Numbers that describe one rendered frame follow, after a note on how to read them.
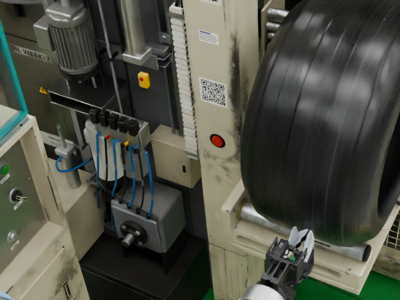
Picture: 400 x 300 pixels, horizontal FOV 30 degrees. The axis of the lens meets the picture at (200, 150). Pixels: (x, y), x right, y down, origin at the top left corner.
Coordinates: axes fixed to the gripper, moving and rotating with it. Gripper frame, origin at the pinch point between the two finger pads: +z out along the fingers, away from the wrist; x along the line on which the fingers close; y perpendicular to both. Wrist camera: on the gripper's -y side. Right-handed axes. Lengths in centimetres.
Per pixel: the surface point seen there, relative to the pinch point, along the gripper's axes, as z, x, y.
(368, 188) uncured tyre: 3.6, -11.1, 16.8
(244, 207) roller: 13.5, 22.7, -14.9
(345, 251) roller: 12.3, -5.3, -16.1
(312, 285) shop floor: 63, 21, -106
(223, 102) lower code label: 19.4, 30.6, 13.0
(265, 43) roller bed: 59, 39, 2
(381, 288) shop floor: 73, -3, -106
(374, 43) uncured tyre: 20.4, -4.2, 39.3
